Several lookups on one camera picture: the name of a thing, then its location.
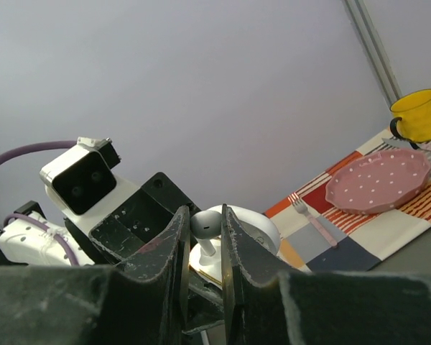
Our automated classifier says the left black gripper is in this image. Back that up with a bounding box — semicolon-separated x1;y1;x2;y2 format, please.
65;172;200;265

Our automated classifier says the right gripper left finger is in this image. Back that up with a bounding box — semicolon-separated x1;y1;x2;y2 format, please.
0;206;190;344

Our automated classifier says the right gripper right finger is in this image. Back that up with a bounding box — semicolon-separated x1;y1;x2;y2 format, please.
221;206;431;344

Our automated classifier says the white earbud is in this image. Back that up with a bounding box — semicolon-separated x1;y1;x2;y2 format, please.
190;210;221;257

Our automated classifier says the white earbud charging case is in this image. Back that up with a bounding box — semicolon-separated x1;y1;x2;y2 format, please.
188;203;282;288

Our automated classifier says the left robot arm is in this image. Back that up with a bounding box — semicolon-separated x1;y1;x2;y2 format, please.
0;172;200;267

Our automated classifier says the patchwork placemat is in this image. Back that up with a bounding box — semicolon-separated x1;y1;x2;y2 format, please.
265;129;431;272

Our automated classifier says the pink dotted plate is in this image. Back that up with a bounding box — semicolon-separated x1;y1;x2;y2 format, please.
325;149;431;215

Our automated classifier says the yellow mug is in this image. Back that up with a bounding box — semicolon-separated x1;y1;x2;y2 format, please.
389;88;431;149

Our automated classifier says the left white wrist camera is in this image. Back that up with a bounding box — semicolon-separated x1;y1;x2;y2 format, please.
40;137;139;234

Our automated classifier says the pink handled fork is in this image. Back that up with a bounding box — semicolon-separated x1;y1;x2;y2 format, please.
291;193;338;248

